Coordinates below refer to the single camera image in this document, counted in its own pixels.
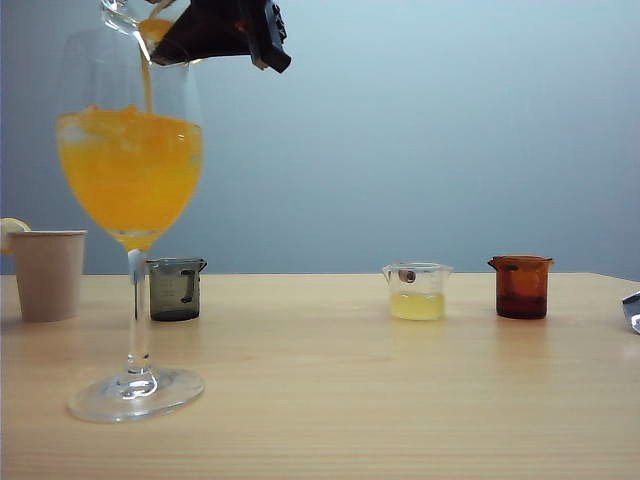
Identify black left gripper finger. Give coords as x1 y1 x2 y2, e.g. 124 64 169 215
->
151 0 293 75

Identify clear orange juice measuring cup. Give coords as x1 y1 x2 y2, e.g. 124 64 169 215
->
99 0 194 67

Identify smoky grey measuring cup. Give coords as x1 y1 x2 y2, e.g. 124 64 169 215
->
145 257 208 323

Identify beige paper cup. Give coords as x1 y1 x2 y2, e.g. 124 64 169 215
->
7 229 88 323

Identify clear yellow juice measuring cup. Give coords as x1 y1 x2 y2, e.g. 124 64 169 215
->
382 262 454 322

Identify amber brown measuring cup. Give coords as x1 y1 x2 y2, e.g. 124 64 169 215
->
487 254 555 320

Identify clear stemmed wine glass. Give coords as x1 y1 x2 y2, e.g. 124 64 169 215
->
54 28 206 425

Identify yellow lemon slice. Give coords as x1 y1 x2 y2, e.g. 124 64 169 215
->
0 217 32 256

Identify silver metal object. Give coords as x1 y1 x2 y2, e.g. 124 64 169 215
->
621 289 640 335

